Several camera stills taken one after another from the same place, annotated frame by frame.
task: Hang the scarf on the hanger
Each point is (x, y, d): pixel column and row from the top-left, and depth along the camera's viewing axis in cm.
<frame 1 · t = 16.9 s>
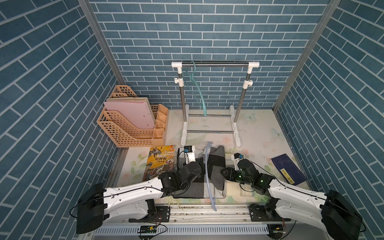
left hand: (209, 161, 75), fingers closed
right hand: (222, 173, 82), fingers open
black white checkered scarf: (216, 176, 82), point 5 cm above the table
orange plastic file organizer: (125, 132, 88), point 16 cm above the table
pink pressure file folder: (136, 113, 90), point 22 cm above the table
yellow comic book: (160, 159, 93), on the table
dark blue notebook: (291, 173, 88), on the table
pastel plaid scarf: (233, 191, 81), point 2 cm above the table

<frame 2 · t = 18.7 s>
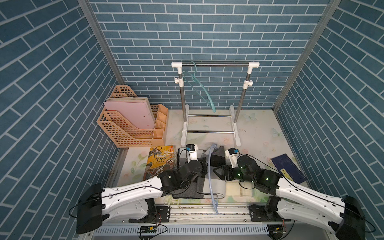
left hand: (212, 161, 73), fingers closed
right hand: (217, 171, 74), fingers open
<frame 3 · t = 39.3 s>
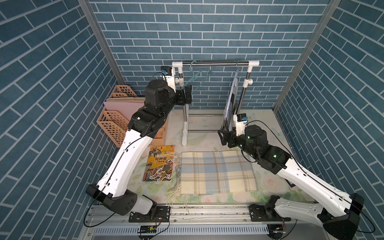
left hand: (187, 86, 62), fingers open
right hand: (227, 130, 70), fingers open
black white checkered scarf: (231, 100, 92), point 27 cm above the table
pastel plaid scarf: (204, 172, 88), on the table
the other named things where they were.

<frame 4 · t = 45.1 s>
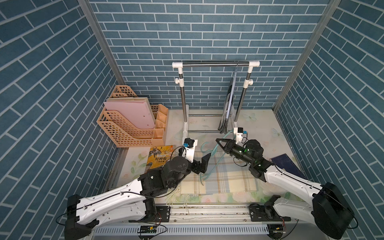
left hand: (207, 153, 65), fingers open
right hand: (217, 141, 74), fingers closed
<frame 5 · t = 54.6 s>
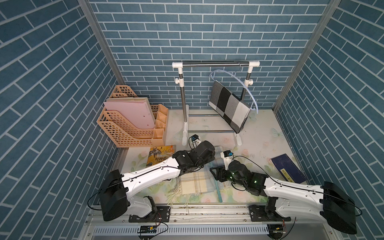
left hand: (217, 156, 76), fingers closed
right hand: (214, 170, 78), fingers open
black white checkered scarf: (234, 112, 91), point 23 cm above the table
green clothes hanger: (217, 187, 77), point 7 cm above the table
the other named things where they were.

